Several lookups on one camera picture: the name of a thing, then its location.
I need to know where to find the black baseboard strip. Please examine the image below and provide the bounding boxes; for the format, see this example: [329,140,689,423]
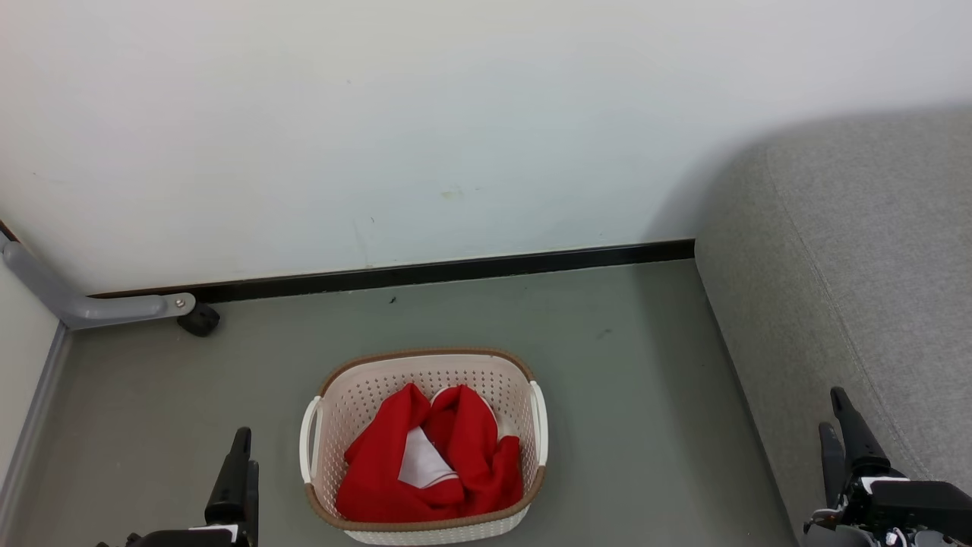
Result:
[90,239,696,305]

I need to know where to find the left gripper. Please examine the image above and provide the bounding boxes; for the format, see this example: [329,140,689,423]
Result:
[97,427,260,547]

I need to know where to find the black caster wheel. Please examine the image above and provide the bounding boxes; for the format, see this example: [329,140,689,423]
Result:
[177,302,221,338]

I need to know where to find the grey fabric sofa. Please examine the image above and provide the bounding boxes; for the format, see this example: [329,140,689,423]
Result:
[695,106,972,547]

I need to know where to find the grey metal frame leg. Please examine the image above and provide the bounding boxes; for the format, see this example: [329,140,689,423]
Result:
[0,232,197,331]

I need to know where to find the red white striped jersey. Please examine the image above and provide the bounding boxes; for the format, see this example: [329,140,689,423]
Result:
[399,384,525,517]

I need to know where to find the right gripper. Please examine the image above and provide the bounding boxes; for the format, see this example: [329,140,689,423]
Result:
[803,387,972,547]

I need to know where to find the red Bulls print shorts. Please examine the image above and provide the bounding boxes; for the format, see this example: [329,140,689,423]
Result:
[336,382,465,523]

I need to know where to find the white perforated laundry basket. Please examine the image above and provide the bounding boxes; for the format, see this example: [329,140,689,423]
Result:
[299,348,549,546]

